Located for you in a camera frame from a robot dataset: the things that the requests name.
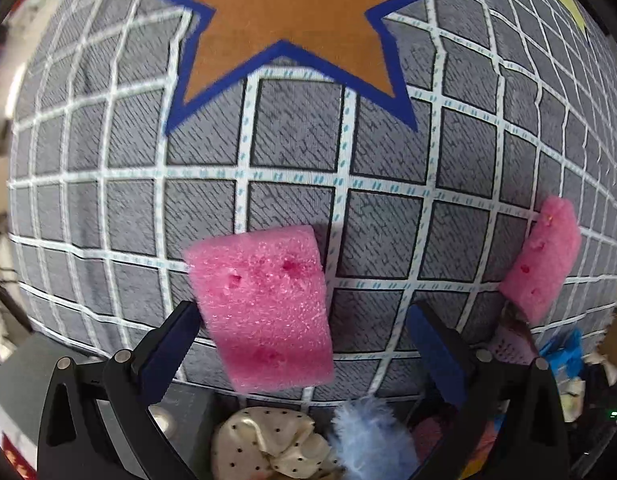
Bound grey storage box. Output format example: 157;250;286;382
0;332;214;480

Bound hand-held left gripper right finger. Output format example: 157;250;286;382
406;301;572;480

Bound grey checked star blanket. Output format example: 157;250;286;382
7;0;617;403

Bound pink cloth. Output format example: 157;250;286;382
413;417;497;466

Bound pink foam block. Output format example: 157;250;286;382
182;225;336;392
499;196;583;324

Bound cream polka dot scrunchie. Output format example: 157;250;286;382
211;407;339;480

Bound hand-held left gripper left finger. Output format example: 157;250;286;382
37;300;204;480

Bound blue plastic wrapper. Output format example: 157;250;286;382
541;330;584;378

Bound lilac dotted cloth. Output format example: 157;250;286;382
491;305;539;366

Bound light blue fluffy toy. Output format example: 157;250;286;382
331;396;419;480

